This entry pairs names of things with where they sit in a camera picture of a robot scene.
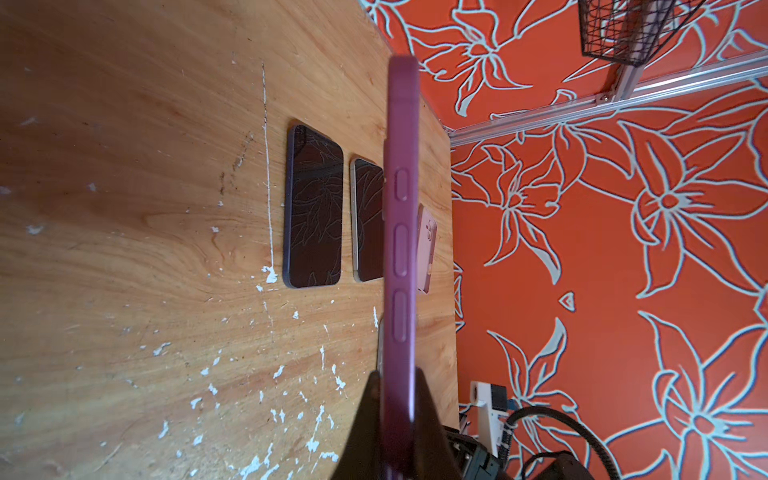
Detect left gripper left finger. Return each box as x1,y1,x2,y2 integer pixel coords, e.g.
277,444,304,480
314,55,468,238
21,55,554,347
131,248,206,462
330,371,381,480

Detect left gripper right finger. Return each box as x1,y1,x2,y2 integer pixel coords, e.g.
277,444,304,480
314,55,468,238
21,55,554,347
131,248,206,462
413,368,462,480

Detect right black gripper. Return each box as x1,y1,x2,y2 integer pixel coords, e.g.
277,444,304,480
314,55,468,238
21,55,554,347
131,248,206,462
444,426,510,480

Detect phone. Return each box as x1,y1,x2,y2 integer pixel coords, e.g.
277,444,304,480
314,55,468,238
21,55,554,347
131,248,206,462
350,158,384,282
283,123,344,289
379,56,420,479

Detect pink phone case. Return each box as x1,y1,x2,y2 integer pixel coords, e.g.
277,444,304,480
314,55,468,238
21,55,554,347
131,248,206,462
417,204,438,294

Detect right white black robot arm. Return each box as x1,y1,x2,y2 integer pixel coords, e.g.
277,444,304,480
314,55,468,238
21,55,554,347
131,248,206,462
444,406,620,479

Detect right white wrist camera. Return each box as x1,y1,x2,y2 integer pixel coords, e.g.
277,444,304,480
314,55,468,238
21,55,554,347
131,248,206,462
470,381,508,456

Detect black wire basket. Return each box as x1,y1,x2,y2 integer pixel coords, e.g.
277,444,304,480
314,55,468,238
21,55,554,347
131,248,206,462
578,0,703,67

